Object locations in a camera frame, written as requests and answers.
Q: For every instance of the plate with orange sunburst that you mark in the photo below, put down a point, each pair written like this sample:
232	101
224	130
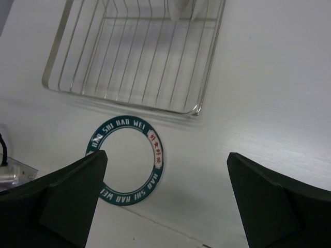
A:
176	7

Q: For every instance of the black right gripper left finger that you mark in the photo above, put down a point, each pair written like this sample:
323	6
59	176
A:
55	210

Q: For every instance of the metal wire dish rack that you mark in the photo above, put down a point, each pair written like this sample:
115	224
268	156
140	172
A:
131	54

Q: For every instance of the plate with dark green rim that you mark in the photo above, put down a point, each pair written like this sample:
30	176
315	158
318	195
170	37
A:
135	159

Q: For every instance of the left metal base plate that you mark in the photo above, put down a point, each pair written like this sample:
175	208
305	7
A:
15	173

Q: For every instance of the white plate with green rings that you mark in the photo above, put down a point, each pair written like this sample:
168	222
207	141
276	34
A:
198	6

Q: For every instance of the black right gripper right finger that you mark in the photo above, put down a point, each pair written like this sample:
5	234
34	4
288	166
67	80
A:
276	210

